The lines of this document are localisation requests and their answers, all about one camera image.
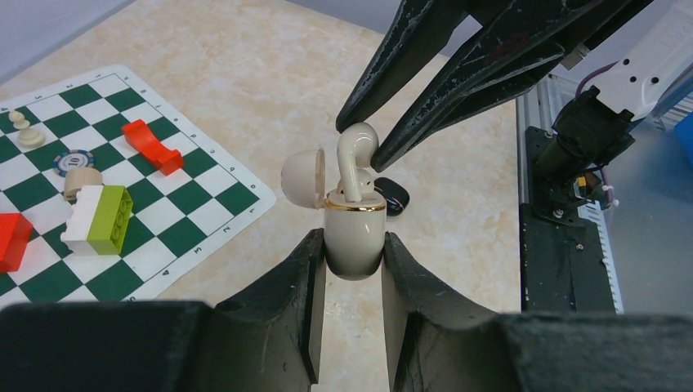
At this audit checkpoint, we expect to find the cream chess piece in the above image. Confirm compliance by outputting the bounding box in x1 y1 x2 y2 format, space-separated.
8 110 46 149

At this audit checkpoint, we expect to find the green white chessboard mat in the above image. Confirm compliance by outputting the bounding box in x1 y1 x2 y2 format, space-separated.
1 65 276 306

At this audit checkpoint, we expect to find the black earbud charging case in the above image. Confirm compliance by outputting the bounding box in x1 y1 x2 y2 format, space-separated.
374 177 410 217

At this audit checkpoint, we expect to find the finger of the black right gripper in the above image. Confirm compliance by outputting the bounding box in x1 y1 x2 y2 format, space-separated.
370 0 646 172
336 0 481 133

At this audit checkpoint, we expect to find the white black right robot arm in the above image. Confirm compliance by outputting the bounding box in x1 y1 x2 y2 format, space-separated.
336 1 692 184

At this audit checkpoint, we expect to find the white earbud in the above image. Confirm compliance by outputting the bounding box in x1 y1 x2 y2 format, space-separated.
356 168 374 196
337 122 379 203

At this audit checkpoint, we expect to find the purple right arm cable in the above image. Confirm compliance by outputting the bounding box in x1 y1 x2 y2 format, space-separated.
574 60 619 207

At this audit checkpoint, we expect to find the green white toy brick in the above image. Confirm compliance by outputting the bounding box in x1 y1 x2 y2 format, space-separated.
60 185 133 256

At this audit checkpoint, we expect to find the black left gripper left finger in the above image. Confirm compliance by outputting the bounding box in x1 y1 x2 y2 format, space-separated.
1 229 326 391

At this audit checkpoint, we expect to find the white earbud charging case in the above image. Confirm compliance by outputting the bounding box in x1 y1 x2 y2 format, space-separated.
281 149 387 281

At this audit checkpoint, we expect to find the small grey round piece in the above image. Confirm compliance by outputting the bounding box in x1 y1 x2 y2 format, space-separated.
52 149 95 177

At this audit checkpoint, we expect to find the red toy brick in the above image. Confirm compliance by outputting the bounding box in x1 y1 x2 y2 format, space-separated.
122 119 184 176
1 212 34 273

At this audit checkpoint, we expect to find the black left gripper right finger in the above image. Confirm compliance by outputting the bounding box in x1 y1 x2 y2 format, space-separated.
382 233 692 391

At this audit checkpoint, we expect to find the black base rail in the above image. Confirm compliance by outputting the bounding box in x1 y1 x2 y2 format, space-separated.
520 127 624 314

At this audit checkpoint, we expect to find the beige wooden block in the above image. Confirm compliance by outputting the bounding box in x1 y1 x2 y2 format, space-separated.
63 167 103 202

